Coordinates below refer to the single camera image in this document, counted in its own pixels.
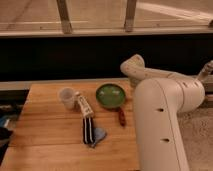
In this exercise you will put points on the translucent plastic measuring cup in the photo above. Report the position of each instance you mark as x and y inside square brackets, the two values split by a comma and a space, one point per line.
[68, 97]

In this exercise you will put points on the dark objects at left edge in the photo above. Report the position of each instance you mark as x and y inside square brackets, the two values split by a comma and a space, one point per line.
[5, 135]

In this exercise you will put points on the red handled utensil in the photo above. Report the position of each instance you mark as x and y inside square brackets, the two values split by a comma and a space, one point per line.
[122, 119]

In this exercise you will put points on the white patterned sock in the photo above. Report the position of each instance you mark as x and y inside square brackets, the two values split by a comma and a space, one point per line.
[84, 106]

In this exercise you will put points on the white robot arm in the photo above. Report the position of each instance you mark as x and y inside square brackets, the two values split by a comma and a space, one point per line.
[158, 97]

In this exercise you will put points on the light blue cloth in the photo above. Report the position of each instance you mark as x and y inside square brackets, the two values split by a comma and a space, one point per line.
[99, 135]

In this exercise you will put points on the green ceramic bowl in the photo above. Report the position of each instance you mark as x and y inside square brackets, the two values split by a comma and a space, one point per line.
[110, 96]

